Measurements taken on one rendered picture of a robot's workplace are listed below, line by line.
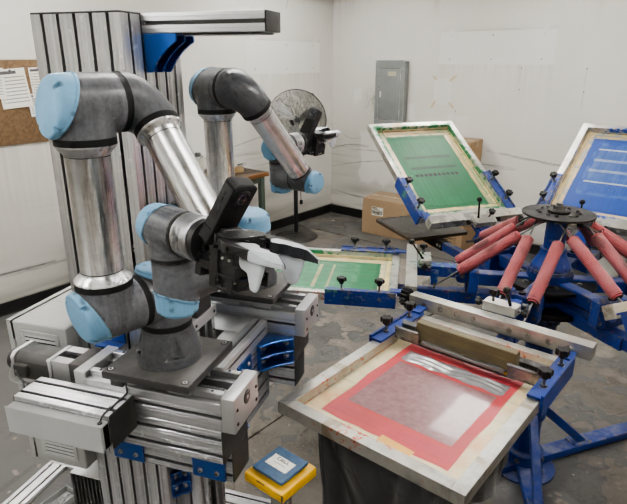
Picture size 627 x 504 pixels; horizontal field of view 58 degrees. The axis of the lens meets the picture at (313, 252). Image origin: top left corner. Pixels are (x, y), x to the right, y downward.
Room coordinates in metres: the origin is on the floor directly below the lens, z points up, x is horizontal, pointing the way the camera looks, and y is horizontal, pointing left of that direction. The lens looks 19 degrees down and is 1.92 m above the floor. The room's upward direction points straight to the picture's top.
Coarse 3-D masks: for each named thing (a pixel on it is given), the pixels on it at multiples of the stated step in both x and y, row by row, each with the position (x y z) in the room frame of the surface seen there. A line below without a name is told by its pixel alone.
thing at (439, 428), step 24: (456, 384) 1.54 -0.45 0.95; (504, 384) 1.54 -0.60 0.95; (432, 408) 1.41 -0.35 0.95; (456, 408) 1.41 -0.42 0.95; (480, 408) 1.41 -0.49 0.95; (384, 432) 1.30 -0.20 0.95; (408, 432) 1.30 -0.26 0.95; (432, 432) 1.30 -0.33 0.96; (456, 432) 1.30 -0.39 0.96; (480, 432) 1.30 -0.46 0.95; (432, 456) 1.20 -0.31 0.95; (456, 456) 1.20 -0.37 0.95
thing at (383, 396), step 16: (400, 352) 1.74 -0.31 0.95; (416, 352) 1.74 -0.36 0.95; (432, 352) 1.74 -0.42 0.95; (384, 368) 1.63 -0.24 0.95; (400, 368) 1.63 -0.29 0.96; (416, 368) 1.63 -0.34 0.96; (368, 384) 1.54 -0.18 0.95; (384, 384) 1.54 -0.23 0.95; (400, 384) 1.54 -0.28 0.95; (416, 384) 1.54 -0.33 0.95; (432, 384) 1.54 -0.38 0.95; (336, 400) 1.45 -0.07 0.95; (352, 400) 1.45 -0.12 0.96; (368, 400) 1.45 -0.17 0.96; (384, 400) 1.45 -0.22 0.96; (400, 400) 1.45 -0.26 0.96; (416, 400) 1.45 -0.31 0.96; (336, 416) 1.37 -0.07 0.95; (352, 416) 1.37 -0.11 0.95; (368, 416) 1.37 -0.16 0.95; (384, 416) 1.37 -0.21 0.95; (400, 416) 1.37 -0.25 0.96
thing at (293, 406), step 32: (416, 320) 1.93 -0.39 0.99; (544, 352) 1.68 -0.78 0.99; (320, 384) 1.49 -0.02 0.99; (288, 416) 1.37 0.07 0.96; (320, 416) 1.32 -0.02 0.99; (512, 416) 1.32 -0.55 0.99; (352, 448) 1.22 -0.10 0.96; (384, 448) 1.19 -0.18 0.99; (416, 480) 1.10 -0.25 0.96; (448, 480) 1.07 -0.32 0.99; (480, 480) 1.08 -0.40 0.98
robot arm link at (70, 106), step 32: (64, 96) 1.01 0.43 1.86; (96, 96) 1.05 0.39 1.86; (128, 96) 1.09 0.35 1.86; (64, 128) 1.01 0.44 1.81; (96, 128) 1.04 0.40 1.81; (128, 128) 1.11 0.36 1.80; (64, 160) 1.06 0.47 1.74; (96, 160) 1.05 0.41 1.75; (96, 192) 1.05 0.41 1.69; (96, 224) 1.04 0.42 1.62; (96, 256) 1.04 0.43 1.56; (96, 288) 1.03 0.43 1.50; (128, 288) 1.07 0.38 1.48; (96, 320) 1.01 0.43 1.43; (128, 320) 1.06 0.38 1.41
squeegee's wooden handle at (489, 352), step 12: (420, 324) 1.76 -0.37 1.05; (432, 324) 1.75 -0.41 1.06; (420, 336) 1.76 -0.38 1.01; (432, 336) 1.73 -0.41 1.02; (444, 336) 1.70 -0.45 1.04; (456, 336) 1.67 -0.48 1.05; (468, 336) 1.66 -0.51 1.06; (456, 348) 1.67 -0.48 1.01; (468, 348) 1.64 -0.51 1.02; (480, 348) 1.62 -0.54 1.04; (492, 348) 1.59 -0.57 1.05; (504, 348) 1.58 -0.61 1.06; (480, 360) 1.62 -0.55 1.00; (492, 360) 1.59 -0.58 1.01; (504, 360) 1.57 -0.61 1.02; (516, 360) 1.55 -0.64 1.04
